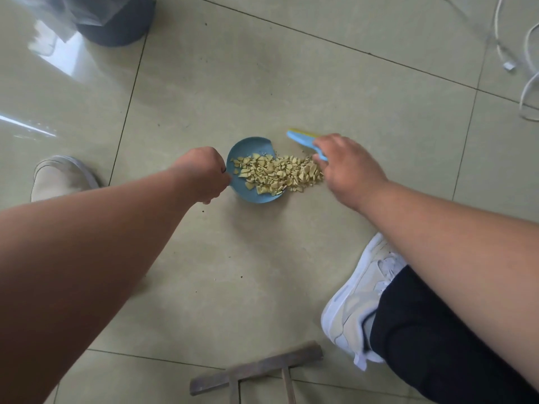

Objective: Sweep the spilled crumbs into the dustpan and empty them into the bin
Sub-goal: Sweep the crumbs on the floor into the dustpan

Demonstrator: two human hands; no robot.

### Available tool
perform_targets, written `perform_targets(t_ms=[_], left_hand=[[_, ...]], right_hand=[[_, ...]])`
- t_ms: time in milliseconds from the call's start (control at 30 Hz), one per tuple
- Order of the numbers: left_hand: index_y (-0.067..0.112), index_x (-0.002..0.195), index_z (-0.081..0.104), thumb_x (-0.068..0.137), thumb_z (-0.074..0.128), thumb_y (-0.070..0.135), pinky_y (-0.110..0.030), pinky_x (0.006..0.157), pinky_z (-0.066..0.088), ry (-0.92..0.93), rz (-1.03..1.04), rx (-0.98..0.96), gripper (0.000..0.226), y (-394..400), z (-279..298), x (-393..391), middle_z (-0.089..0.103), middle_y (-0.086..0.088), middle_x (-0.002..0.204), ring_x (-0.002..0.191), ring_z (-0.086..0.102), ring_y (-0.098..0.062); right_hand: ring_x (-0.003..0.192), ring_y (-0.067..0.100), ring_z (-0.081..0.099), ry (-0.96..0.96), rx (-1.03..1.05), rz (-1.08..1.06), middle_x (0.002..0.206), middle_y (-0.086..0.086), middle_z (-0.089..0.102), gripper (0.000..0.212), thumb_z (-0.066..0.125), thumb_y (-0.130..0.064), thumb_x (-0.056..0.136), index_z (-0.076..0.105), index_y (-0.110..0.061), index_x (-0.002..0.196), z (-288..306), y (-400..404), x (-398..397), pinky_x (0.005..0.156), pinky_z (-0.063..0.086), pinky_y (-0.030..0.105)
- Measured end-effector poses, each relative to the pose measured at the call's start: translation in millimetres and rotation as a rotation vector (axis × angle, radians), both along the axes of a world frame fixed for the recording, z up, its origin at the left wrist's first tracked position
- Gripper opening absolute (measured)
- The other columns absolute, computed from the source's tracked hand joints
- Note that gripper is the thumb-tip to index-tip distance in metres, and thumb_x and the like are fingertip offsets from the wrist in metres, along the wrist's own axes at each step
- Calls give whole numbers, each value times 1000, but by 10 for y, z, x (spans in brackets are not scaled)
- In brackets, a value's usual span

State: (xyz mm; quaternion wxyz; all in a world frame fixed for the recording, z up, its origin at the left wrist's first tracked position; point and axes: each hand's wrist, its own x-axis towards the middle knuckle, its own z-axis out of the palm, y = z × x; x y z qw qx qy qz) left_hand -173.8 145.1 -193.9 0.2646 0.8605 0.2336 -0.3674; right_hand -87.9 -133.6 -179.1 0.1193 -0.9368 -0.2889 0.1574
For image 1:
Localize person's left hand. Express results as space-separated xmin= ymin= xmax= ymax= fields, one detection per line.
xmin=168 ymin=146 xmax=232 ymax=205

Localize pile of yellow crumbs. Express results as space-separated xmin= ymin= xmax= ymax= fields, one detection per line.
xmin=230 ymin=152 xmax=325 ymax=196

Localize person's right hand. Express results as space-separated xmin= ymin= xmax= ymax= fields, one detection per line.
xmin=312 ymin=133 xmax=389 ymax=214

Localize wooden folding stool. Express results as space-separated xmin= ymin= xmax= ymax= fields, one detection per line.
xmin=188 ymin=340 xmax=324 ymax=404

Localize person's right white shoe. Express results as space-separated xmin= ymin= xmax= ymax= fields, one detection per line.
xmin=321 ymin=232 xmax=408 ymax=371

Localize person's black trousers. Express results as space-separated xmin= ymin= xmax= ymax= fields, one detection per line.
xmin=369 ymin=264 xmax=539 ymax=404

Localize person's left white shoe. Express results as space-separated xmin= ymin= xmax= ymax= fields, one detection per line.
xmin=30 ymin=155 xmax=101 ymax=203

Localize blue brush yellow bristles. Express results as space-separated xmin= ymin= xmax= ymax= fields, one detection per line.
xmin=286 ymin=128 xmax=329 ymax=162

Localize person's white shoe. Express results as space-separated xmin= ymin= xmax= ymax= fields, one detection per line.
xmin=321 ymin=232 xmax=408 ymax=371
xmin=30 ymin=155 xmax=101 ymax=203

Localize person's right forearm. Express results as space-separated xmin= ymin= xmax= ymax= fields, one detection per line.
xmin=355 ymin=180 xmax=539 ymax=392

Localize grey bin with plastic bag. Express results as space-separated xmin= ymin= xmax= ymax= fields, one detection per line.
xmin=75 ymin=0 xmax=157 ymax=48

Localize blue plastic dustpan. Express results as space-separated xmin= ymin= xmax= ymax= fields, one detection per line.
xmin=226 ymin=136 xmax=289 ymax=205

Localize person's left forearm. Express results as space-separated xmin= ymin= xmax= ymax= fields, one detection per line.
xmin=0 ymin=166 xmax=201 ymax=404

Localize white charging cable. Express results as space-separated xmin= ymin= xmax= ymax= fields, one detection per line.
xmin=493 ymin=0 xmax=539 ymax=122

